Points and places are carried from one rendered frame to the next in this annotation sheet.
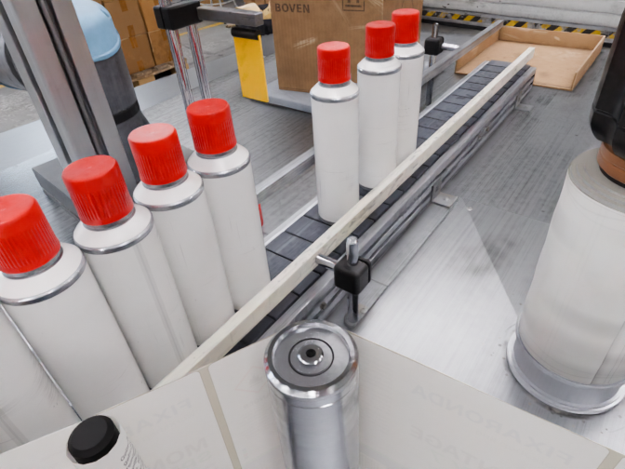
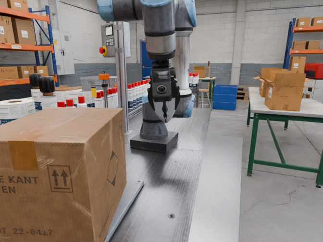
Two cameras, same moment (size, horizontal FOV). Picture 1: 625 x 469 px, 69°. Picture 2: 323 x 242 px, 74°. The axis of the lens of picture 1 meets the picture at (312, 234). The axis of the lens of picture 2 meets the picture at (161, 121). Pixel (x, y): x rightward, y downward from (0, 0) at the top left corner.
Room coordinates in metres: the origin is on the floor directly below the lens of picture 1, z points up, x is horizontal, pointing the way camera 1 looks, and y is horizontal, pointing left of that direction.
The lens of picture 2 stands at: (1.66, -0.11, 1.26)
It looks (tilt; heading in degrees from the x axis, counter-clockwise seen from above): 16 degrees down; 155
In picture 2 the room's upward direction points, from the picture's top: straight up
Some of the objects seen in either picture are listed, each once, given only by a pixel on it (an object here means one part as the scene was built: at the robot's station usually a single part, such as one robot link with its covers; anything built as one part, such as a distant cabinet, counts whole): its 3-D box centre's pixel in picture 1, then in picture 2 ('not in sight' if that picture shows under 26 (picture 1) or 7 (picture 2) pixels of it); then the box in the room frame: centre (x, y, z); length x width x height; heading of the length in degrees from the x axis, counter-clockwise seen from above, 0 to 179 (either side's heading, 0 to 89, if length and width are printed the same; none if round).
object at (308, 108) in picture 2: not in sight; (275, 122); (-0.41, 2.69, 0.39); 2.20 x 0.80 x 0.78; 135
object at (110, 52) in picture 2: not in sight; (115, 41); (0.31, 0.20, 1.38); 0.17 x 0.10 x 0.19; 16
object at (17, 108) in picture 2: not in sight; (17, 113); (0.11, -0.39, 0.95); 0.20 x 0.20 x 0.14
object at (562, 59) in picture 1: (530, 54); not in sight; (1.11, -0.57, 0.85); 0.30 x 0.26 x 0.04; 141
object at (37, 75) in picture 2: not in sight; (38, 92); (-0.17, -0.29, 1.04); 0.09 x 0.09 x 0.29
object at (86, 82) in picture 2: not in sight; (102, 83); (-2.03, 0.48, 0.91); 0.60 x 0.40 x 0.22; 138
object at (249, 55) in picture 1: (250, 65); (93, 91); (0.39, 0.04, 1.09); 0.03 x 0.01 x 0.06; 51
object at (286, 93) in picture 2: not in sight; (284, 90); (0.13, 2.02, 0.97); 0.51 x 0.39 x 0.37; 50
